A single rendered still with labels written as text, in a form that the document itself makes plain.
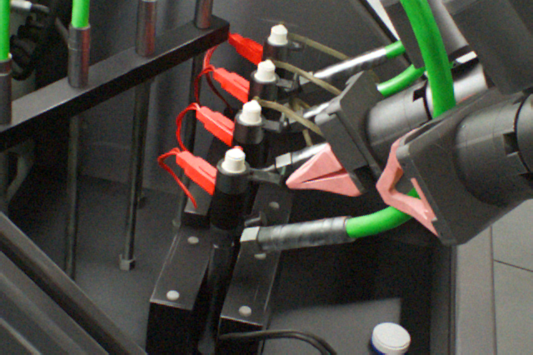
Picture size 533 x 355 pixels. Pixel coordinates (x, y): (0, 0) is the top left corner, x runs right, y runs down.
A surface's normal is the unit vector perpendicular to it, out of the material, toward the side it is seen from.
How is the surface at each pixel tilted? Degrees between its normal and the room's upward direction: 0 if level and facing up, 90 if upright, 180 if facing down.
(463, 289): 0
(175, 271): 0
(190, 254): 0
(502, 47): 94
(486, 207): 46
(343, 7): 90
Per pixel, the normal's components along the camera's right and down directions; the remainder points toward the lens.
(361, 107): 0.73, -0.36
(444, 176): 0.43, -0.18
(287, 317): 0.14, -0.83
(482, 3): -0.47, 0.42
